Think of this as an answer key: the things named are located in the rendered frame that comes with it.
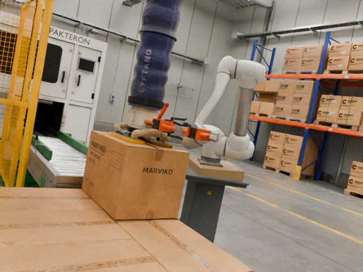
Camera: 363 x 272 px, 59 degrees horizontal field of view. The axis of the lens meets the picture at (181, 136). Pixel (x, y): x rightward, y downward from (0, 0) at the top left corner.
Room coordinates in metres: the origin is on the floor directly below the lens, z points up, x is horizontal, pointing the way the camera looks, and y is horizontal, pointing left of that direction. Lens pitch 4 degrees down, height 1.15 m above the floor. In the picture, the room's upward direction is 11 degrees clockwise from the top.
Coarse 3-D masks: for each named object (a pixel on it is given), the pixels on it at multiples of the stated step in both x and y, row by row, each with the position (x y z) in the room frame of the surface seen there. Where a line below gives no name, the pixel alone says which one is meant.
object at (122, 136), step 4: (112, 132) 2.04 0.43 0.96; (116, 132) 2.03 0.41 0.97; (116, 136) 1.94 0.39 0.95; (120, 136) 1.89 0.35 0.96; (124, 136) 1.88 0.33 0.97; (128, 136) 1.88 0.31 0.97; (124, 140) 1.83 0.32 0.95; (128, 140) 1.79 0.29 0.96; (132, 140) 1.79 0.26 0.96; (136, 140) 1.80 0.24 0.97; (140, 140) 1.84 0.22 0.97
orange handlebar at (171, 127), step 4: (144, 120) 1.92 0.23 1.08; (148, 120) 1.89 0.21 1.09; (164, 124) 1.72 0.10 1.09; (168, 124) 1.68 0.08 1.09; (168, 128) 1.68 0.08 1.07; (172, 128) 1.64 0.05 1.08; (184, 128) 1.56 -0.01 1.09; (184, 132) 1.55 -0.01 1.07; (200, 136) 1.45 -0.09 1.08; (204, 136) 1.45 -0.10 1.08; (208, 136) 1.46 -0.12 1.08
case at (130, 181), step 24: (96, 144) 2.02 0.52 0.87; (120, 144) 1.72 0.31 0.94; (144, 144) 1.85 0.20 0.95; (96, 168) 1.96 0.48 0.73; (120, 168) 1.68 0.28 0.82; (144, 168) 1.71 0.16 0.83; (168, 168) 1.80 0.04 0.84; (96, 192) 1.91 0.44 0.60; (120, 192) 1.65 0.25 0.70; (144, 192) 1.73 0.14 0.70; (168, 192) 1.81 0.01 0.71; (120, 216) 1.66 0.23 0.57; (144, 216) 1.74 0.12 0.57; (168, 216) 1.83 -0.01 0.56
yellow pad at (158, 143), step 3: (144, 138) 2.05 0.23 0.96; (147, 138) 2.04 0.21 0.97; (159, 138) 1.98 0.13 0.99; (147, 141) 2.00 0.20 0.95; (150, 141) 1.97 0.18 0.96; (153, 141) 1.94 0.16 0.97; (156, 141) 1.94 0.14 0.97; (159, 141) 1.94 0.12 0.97; (153, 144) 1.93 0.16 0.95; (156, 144) 1.91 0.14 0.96; (159, 144) 1.88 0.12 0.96; (162, 144) 1.90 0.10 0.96; (165, 144) 1.91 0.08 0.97; (168, 144) 1.92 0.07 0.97; (171, 147) 1.93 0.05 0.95
